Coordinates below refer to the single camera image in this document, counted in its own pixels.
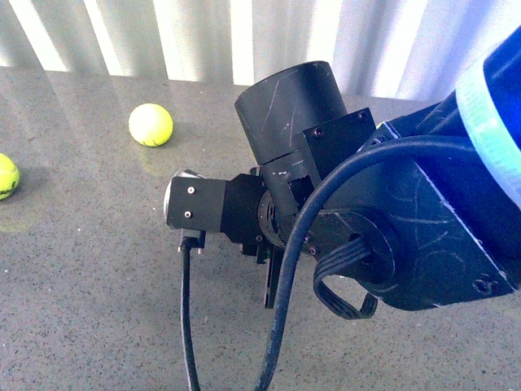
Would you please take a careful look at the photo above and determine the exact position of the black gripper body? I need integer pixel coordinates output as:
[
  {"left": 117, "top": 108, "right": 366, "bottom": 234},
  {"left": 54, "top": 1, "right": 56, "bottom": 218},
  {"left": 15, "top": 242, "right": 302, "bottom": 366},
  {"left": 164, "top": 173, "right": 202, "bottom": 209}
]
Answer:
[{"left": 221, "top": 167, "right": 285, "bottom": 309}]

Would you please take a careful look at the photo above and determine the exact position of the middle yellow tennis ball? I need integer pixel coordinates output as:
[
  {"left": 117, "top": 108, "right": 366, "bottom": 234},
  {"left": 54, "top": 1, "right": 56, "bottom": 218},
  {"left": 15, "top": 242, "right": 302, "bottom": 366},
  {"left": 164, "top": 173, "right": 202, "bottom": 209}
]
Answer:
[{"left": 129, "top": 103, "right": 174, "bottom": 147}]

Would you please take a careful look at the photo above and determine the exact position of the tennis ball with Wilson 3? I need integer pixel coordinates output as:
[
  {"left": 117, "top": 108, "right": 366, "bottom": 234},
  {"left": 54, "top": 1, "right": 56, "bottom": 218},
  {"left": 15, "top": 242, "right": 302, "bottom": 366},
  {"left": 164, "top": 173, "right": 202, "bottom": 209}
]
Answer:
[{"left": 0, "top": 153, "right": 20, "bottom": 200}]

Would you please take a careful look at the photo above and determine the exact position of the white pleated curtain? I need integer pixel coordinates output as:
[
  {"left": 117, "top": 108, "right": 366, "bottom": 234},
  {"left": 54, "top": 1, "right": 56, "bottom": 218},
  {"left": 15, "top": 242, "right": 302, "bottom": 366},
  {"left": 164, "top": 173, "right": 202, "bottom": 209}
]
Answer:
[{"left": 1, "top": 1, "right": 520, "bottom": 100}]

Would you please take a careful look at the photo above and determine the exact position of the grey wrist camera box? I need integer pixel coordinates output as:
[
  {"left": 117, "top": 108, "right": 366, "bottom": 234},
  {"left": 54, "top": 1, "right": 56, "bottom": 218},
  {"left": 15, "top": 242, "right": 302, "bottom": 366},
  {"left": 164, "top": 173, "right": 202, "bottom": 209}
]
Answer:
[{"left": 164, "top": 171, "right": 226, "bottom": 232}]

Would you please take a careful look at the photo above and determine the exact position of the black ribbon cable loop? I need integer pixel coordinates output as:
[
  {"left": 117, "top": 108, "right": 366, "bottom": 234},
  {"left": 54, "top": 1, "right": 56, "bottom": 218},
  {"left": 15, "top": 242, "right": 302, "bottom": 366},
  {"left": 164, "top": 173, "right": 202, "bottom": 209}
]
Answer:
[{"left": 312, "top": 235, "right": 379, "bottom": 321}]

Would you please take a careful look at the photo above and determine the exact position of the thick black cable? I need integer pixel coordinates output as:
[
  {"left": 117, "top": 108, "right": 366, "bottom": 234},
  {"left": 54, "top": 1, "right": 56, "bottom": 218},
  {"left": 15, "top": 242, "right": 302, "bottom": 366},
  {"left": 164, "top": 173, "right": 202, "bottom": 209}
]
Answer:
[{"left": 252, "top": 135, "right": 477, "bottom": 391}]

